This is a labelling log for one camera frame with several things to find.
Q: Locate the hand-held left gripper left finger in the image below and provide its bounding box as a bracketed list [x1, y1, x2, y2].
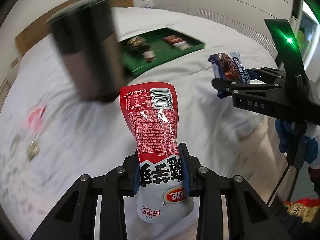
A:
[30, 152, 140, 240]

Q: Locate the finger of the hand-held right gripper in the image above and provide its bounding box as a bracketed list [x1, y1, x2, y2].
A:
[211, 78, 284, 97]
[250, 66, 286, 83]

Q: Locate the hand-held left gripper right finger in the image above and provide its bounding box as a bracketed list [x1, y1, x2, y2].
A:
[178, 142, 291, 240]

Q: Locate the blue white snack packet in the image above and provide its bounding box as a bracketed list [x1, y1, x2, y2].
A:
[208, 51, 254, 99]

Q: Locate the red white snack pouch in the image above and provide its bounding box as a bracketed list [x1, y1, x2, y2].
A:
[119, 81, 195, 224]

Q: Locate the red chip packet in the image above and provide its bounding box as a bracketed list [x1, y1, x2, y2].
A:
[162, 35, 193, 51]

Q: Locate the green tray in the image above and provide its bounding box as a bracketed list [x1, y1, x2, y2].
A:
[117, 27, 206, 77]

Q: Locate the brown snack bag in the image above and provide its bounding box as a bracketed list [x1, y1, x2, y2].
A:
[126, 36, 151, 53]

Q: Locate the person's right hand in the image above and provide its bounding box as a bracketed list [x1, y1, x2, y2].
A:
[275, 119, 320, 165]

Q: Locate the open white shelf unit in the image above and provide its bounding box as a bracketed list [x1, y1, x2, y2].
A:
[291, 0, 320, 66]

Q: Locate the white wardrobe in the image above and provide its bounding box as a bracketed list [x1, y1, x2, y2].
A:
[152, 0, 294, 56]

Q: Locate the pale green small packet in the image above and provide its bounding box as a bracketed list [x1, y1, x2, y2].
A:
[26, 138, 41, 161]

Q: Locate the red yellow printed packet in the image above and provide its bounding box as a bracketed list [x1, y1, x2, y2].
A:
[282, 197, 320, 225]

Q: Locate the pink cartoon packet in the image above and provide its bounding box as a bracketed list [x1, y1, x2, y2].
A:
[26, 105, 47, 133]

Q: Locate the black steel electric kettle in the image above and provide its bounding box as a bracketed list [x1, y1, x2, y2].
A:
[46, 0, 128, 103]

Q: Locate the wooden headboard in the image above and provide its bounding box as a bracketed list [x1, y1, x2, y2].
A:
[15, 0, 133, 56]

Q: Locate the black cable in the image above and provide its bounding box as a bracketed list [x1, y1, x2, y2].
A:
[289, 167, 299, 202]
[266, 163, 289, 207]

